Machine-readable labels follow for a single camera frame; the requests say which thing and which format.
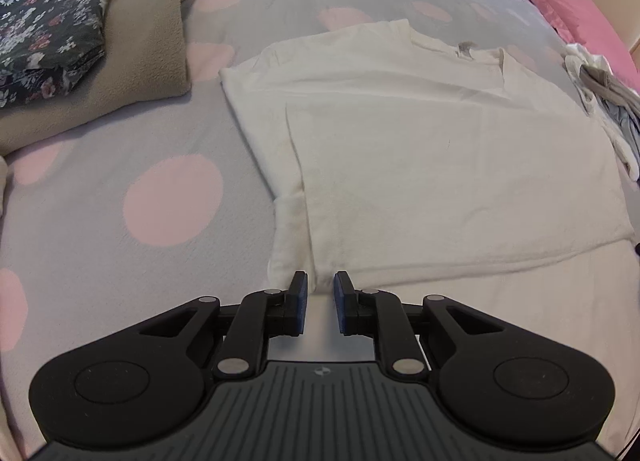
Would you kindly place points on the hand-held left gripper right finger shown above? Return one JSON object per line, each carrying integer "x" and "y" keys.
{"x": 342, "y": 301}

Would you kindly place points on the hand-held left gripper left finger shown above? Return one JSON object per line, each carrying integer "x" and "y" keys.
{"x": 299, "y": 301}

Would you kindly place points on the white T-shirt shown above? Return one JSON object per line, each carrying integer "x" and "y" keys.
{"x": 425, "y": 141}

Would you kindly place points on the pile of grey white clothes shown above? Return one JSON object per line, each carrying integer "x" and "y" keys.
{"x": 580, "y": 53}

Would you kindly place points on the beige folded blanket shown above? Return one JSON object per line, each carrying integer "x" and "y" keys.
{"x": 145, "y": 41}

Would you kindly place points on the grey-blue garment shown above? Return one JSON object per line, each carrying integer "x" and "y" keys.
{"x": 622, "y": 113}

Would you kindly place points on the dark floral cloth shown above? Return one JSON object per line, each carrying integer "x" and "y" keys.
{"x": 50, "y": 16}

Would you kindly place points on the pink pillow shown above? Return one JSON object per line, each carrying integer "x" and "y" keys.
{"x": 575, "y": 1}

